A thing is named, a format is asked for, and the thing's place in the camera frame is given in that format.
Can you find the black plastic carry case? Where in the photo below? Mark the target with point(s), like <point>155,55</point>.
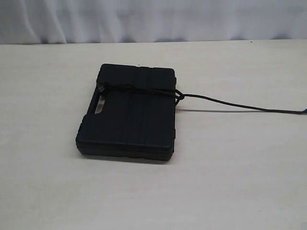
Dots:
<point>131,114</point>

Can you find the white backdrop curtain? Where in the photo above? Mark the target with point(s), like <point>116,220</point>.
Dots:
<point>120,21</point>

